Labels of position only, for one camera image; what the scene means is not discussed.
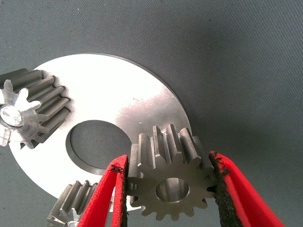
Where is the dark table cloth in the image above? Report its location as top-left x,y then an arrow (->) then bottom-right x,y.
0,0 -> 303,227

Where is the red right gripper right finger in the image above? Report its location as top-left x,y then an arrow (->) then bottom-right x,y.
208,150 -> 286,227

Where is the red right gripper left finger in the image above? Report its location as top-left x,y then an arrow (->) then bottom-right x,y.
77,155 -> 130,227

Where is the small steel gear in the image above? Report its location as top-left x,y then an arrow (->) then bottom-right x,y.
46,180 -> 99,227
0,68 -> 71,150
127,124 -> 217,222

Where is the round metal plate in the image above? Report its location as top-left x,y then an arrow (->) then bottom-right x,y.
9,53 -> 192,206

